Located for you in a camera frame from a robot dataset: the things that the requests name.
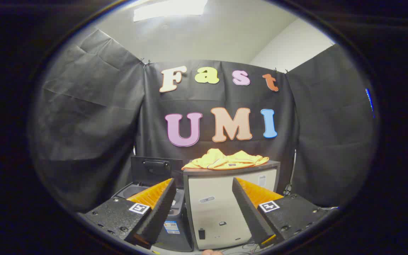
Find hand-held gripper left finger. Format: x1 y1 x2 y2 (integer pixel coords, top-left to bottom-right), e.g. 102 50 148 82
84 178 177 250

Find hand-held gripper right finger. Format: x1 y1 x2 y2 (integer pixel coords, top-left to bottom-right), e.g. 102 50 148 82
232 177 332 249

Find grey washing machine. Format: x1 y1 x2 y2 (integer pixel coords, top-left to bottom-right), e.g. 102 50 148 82
112 181 194 253

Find yellow garment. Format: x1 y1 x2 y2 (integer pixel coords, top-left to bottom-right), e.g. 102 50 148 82
181 148 270 171

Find white cabinet with dark top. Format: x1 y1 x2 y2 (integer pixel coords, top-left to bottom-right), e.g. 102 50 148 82
183 160 281 250

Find black backdrop cloth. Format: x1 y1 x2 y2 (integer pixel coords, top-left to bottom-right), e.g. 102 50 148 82
30 28 377 214

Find blue strip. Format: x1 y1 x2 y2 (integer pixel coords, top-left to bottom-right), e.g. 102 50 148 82
365 87 375 118

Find ceiling light panel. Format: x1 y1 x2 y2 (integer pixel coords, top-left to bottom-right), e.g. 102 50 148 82
133 0 208 22

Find floor cables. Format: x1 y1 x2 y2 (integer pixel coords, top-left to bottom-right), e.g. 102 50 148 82
222 241 272 255

